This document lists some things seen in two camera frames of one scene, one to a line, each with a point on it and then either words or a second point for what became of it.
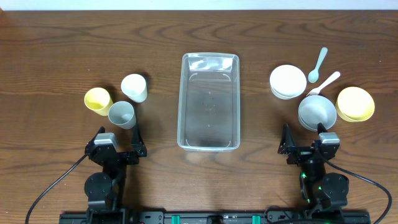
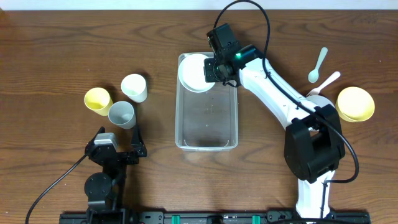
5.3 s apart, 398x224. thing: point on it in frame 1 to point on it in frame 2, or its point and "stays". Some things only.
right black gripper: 305,150 to 209,71
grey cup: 121,113 stays
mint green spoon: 313,74 stays
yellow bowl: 354,104 stays
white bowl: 287,81 to 191,74
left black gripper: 121,154 stays
